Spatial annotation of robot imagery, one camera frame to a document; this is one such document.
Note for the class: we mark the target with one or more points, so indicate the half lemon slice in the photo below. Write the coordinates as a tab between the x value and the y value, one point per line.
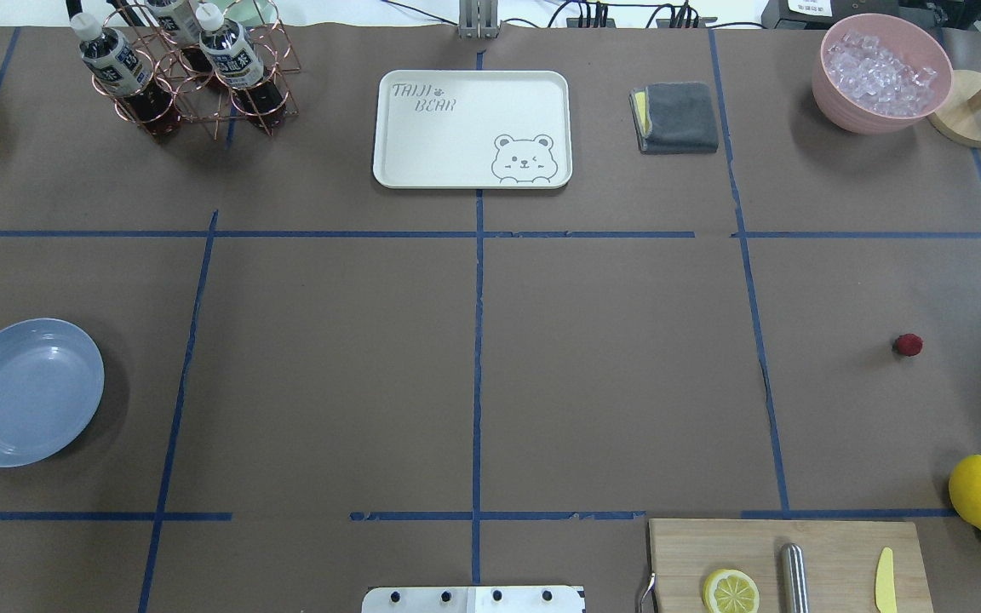
730	590

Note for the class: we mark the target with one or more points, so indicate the wooden cutting board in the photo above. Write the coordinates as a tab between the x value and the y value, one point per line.
840	555

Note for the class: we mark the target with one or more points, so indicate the tea bottle right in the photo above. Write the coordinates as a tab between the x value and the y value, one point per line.
229	49

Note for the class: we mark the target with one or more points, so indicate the grey folded cloth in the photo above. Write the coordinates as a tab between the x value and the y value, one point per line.
674	118

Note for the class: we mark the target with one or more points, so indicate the tea bottle middle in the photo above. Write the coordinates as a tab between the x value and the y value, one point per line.
178	21

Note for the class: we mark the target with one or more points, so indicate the pink bowl of ice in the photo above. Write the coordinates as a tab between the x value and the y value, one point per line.
876	73

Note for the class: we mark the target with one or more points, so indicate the yellow plastic knife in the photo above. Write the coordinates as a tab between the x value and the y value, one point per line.
885	589

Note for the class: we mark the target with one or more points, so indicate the tea bottle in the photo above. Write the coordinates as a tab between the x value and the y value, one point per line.
229	49
120	72
178	21

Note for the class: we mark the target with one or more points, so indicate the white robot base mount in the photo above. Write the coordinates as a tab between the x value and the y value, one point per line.
521	598

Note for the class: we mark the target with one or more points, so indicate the blue round plate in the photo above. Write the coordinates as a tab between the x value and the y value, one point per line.
52	379

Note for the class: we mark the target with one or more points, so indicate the steel cylinder rod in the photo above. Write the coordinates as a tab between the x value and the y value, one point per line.
793	578

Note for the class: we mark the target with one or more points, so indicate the red strawberry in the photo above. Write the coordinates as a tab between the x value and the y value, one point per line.
908	345

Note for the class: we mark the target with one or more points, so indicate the cream bear tray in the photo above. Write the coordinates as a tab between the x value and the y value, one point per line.
468	129

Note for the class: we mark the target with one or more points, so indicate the copper wire bottle rack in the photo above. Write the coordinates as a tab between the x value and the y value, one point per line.
197	103

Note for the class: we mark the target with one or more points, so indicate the aluminium frame post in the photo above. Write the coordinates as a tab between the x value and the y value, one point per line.
478	19

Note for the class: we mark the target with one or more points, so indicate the tea bottle left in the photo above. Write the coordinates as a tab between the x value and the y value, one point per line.
120	72

